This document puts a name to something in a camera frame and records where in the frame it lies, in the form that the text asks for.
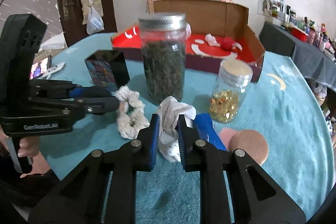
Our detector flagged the white power bank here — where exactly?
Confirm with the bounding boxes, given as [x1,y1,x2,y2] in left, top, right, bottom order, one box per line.
[42,62,66,79]

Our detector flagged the cardboard box red lining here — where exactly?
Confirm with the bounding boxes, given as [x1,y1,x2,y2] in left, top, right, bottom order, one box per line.
[110,0,266,84]

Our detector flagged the red knitted soft toy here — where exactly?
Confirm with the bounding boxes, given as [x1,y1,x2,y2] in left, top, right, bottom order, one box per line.
[219,37,243,52]

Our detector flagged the large glass tea jar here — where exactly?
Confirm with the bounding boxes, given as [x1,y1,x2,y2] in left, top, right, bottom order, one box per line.
[138,12,187,104]

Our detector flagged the small glass jar gold candies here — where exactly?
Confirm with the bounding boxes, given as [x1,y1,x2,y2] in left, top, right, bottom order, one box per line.
[209,59,253,123]

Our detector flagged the small white plush toy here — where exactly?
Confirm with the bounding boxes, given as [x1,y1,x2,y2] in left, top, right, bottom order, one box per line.
[205,34,221,47]

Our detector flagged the red basin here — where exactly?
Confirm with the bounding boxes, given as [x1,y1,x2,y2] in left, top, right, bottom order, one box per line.
[291,27,308,43]

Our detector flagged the smartphone playing video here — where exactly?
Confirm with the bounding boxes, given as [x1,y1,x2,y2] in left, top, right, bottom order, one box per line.
[30,56,52,80]

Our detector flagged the person left hand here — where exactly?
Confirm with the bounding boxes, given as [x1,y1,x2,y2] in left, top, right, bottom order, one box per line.
[18,136,50,174]

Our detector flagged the cream crochet scrunchie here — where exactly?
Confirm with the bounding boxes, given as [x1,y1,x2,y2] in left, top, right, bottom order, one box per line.
[114,85,150,140]

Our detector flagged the floral beauty cream tin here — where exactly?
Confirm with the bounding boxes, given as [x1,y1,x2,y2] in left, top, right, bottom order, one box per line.
[84,50,130,92]

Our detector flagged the white mesh bath pouf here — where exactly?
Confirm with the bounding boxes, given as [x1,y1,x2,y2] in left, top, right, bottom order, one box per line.
[186,23,192,39]

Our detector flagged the grey covered side table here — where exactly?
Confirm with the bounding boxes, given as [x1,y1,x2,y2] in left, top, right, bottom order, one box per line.
[259,22,335,91]

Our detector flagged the plastic bag on door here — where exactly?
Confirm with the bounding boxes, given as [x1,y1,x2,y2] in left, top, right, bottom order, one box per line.
[87,6,104,35]

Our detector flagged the blue sponge cylinder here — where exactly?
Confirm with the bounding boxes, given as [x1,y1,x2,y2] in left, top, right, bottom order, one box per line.
[193,113,227,151]

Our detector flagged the pink round sponge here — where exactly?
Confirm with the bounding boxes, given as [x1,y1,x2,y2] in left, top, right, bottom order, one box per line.
[219,127,239,151]

